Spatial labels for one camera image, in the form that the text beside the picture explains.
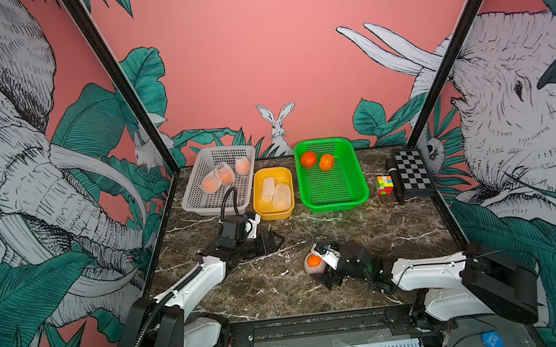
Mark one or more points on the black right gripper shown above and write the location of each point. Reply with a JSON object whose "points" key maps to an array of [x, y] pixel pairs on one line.
{"points": [[332, 275]]}

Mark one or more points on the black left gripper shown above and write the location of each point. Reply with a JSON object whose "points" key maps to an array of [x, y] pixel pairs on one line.
{"points": [[264, 249]]}

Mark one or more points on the white foam net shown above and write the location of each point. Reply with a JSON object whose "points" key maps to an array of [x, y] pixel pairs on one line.
{"points": [[282, 197], [268, 189]]}

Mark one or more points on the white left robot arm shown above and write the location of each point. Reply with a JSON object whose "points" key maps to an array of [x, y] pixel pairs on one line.
{"points": [[163, 320]]}

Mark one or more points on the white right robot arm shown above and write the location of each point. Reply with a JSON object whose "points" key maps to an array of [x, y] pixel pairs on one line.
{"points": [[475, 281]]}

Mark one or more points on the yellow plastic tub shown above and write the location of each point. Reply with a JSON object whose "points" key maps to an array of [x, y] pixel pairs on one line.
{"points": [[265, 209]]}

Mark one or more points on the green plastic perforated basket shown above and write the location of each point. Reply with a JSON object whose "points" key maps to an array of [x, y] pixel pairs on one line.
{"points": [[343, 187]]}

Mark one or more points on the colourful rubiks cube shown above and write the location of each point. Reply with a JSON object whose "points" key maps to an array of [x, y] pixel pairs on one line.
{"points": [[384, 185]]}

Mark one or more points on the white plastic perforated basket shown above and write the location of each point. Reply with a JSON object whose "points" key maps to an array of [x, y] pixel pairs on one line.
{"points": [[207, 204]]}

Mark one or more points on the black white folding chessboard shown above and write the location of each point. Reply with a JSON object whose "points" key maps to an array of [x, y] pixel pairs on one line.
{"points": [[413, 174]]}

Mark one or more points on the black cylindrical microphone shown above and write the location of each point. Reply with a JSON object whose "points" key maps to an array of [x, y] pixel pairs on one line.
{"points": [[393, 171]]}

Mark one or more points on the blue round sticker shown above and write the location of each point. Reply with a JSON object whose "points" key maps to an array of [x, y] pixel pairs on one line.
{"points": [[492, 339]]}

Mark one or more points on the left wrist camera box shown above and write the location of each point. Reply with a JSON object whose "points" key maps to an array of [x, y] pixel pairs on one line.
{"points": [[238, 229]]}

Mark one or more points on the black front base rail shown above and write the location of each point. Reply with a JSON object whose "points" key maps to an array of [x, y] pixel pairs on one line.
{"points": [[326, 325]]}

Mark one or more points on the black frame post left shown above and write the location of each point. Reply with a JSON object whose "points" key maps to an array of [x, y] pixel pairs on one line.
{"points": [[95, 39]]}

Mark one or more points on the black frame post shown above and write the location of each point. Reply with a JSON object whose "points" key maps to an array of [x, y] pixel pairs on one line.
{"points": [[458, 38], [95, 39]]}

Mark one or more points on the black frame post right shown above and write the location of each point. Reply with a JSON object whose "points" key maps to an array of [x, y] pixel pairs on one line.
{"points": [[458, 38]]}

